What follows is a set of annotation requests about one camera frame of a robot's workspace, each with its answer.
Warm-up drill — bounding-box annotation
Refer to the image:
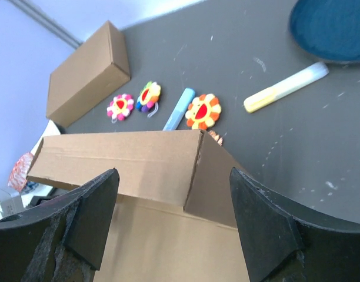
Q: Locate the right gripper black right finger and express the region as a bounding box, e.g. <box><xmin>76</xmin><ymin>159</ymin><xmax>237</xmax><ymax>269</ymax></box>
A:
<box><xmin>229</xmin><ymin>167</ymin><xmax>360</xmax><ymax>281</ymax></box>

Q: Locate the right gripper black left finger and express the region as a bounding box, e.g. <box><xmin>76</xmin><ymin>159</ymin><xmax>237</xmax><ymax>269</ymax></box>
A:
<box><xmin>0</xmin><ymin>169</ymin><xmax>119</xmax><ymax>281</ymax></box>

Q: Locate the brown cardboard box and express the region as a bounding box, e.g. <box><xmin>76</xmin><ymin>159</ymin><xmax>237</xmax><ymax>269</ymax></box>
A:
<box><xmin>28</xmin><ymin>130</ymin><xmax>249</xmax><ymax>281</ymax></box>
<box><xmin>46</xmin><ymin>21</ymin><xmax>131</xmax><ymax>127</ymax></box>

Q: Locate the closed brown cardboard box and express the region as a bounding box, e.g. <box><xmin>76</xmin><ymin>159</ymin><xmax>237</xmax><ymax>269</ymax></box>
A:
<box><xmin>46</xmin><ymin>21</ymin><xmax>131</xmax><ymax>127</ymax></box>

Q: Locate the red patterned bowl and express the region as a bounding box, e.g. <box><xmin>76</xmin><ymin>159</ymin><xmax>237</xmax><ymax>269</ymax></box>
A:
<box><xmin>8</xmin><ymin>152</ymin><xmax>34</xmax><ymax>192</ymax></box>

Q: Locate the small orange patterned clip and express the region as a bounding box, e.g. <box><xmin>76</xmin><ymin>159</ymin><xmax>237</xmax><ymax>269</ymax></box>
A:
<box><xmin>208</xmin><ymin>130</ymin><xmax>223</xmax><ymax>146</ymax></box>

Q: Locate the pink plush flower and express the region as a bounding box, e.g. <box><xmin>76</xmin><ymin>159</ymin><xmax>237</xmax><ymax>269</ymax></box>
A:
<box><xmin>106</xmin><ymin>93</ymin><xmax>135</xmax><ymax>123</ymax></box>

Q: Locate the orange plush flower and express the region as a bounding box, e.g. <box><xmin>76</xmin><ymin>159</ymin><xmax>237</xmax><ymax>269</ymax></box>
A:
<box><xmin>185</xmin><ymin>93</ymin><xmax>222</xmax><ymax>130</ymax></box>

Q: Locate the light blue highlighter pen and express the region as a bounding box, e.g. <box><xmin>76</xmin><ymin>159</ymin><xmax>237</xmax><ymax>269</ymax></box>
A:
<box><xmin>162</xmin><ymin>88</ymin><xmax>195</xmax><ymax>131</ymax></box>

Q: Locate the rainbow plush flower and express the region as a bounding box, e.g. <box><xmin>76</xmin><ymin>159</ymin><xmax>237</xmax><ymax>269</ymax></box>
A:
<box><xmin>135</xmin><ymin>81</ymin><xmax>161</xmax><ymax>118</ymax></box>

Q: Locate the yellow highlighter pen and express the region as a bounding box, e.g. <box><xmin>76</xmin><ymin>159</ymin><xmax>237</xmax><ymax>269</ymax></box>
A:
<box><xmin>243</xmin><ymin>62</ymin><xmax>329</xmax><ymax>113</ymax></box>

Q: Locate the dark blue teardrop dish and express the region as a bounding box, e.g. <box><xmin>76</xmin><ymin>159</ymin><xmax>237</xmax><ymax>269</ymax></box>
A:
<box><xmin>288</xmin><ymin>0</ymin><xmax>360</xmax><ymax>64</ymax></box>

